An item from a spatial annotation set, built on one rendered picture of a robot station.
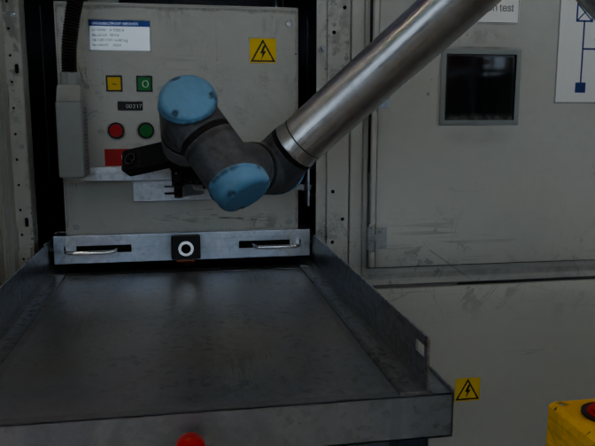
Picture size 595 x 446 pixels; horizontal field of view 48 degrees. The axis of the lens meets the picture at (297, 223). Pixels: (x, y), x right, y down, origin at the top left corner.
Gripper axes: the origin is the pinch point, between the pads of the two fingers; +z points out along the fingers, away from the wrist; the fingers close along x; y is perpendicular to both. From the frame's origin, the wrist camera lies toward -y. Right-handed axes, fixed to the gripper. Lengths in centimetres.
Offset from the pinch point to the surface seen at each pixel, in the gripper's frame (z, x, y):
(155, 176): -0.5, 3.0, -4.3
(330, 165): -1.7, 4.5, 32.2
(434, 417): -48, -51, 30
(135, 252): 10.1, -9.7, -8.9
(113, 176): -0.6, 3.1, -12.6
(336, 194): 1.3, -0.8, 33.4
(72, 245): 8.9, -8.1, -21.7
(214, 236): 8.6, -7.1, 7.6
